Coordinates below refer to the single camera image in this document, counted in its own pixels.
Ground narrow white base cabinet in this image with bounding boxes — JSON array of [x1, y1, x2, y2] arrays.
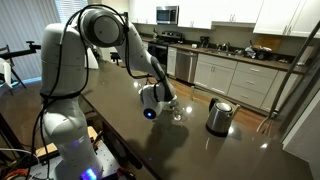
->
[[166, 46, 178, 77]]

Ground light wooden chair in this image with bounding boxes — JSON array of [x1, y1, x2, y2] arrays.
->
[[189, 84, 196, 102]]

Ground stainless steel dishwasher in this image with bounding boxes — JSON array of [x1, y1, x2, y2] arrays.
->
[[174, 49, 198, 84]]

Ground black stainless steel stove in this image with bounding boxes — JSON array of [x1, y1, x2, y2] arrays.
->
[[147, 30, 184, 76]]

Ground black office chair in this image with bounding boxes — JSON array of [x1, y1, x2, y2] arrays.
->
[[109, 51, 122, 66]]

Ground stainless steel electric kettle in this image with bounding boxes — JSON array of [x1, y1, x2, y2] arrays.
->
[[205, 97, 242, 137]]

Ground black coffee maker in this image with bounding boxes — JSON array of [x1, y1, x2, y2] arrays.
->
[[199, 35, 211, 49]]

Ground white tapered container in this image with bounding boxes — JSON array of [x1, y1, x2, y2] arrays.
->
[[84, 46, 100, 70]]

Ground stainless steel microwave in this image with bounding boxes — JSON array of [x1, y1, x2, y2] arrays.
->
[[155, 5, 180, 26]]

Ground dark kitchen countertop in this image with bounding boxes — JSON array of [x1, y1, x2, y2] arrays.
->
[[178, 43, 308, 75]]

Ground chrome sink faucet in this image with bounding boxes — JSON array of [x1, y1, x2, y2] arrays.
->
[[220, 41, 232, 53]]

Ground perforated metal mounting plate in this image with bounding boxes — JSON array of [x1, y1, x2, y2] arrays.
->
[[26, 141, 121, 180]]

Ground white base cabinets with drawers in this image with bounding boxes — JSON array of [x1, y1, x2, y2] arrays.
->
[[193, 53, 301, 113]]

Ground dish rack with dishes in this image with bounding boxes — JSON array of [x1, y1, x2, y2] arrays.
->
[[244, 44, 273, 61]]

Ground wooden cutting board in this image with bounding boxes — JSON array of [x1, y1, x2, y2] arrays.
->
[[254, 34, 283, 53]]

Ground grey metal stand bar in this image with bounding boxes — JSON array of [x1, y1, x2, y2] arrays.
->
[[256, 19, 320, 134]]

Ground light wooden block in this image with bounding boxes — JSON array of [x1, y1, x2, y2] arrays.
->
[[34, 125, 100, 158]]

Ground grey vertical blinds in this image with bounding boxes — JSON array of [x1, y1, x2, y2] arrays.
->
[[0, 0, 88, 81]]

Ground white plastic chair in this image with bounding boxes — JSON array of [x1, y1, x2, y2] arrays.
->
[[0, 58, 14, 98]]

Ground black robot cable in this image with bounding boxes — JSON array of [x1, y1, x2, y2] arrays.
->
[[28, 3, 168, 180]]

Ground black tripod camera rig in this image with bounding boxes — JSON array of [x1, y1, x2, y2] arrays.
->
[[0, 40, 43, 89]]

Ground orange cable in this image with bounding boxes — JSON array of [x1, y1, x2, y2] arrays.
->
[[3, 168, 32, 180]]

